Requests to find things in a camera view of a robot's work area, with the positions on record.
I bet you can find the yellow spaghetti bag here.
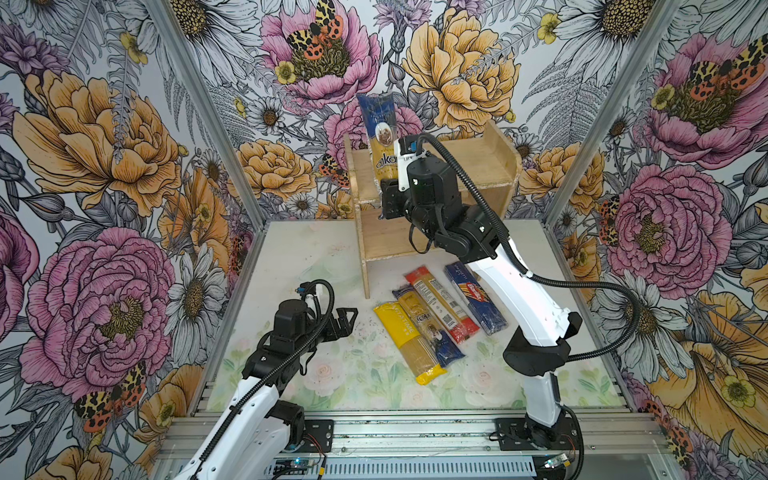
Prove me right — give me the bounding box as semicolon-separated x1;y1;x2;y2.
373;302;447;385

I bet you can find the blue gold spaghetti bag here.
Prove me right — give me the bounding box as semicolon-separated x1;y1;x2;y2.
392;285;465;368

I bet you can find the dark blue spaghetti bag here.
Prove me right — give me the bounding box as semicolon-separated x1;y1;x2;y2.
357;94;399;192

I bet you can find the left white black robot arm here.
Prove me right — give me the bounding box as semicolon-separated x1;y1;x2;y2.
175;297;358;479

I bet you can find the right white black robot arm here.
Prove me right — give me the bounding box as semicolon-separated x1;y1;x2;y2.
381;133;582;449

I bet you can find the wooden two-tier shelf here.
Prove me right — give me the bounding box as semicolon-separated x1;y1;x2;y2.
343;121;522;299

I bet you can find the red clear spaghetti bag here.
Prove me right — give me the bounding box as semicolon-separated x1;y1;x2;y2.
405;266;480;344

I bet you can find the small green circuit board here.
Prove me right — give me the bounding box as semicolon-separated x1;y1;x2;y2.
272;458;320;476

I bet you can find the blue Barilla spaghetti box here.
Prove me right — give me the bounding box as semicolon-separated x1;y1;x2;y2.
443;262;508;335

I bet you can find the right small circuit board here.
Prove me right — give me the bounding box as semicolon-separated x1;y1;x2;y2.
542;453;571;469

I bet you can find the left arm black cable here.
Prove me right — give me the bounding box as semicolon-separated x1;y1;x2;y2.
191;278;337;475

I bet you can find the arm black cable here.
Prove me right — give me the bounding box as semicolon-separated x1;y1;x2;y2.
191;278;337;475
413;133;643;364

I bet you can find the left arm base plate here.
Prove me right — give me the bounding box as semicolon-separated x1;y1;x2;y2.
285;420;335;454

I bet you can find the aluminium front rail frame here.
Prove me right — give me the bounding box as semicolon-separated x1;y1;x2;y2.
149;409;685;480

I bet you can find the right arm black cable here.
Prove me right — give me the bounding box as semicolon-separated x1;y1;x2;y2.
413;133;643;364

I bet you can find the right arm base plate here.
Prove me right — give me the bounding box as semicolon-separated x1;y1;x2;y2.
488;417;582;451

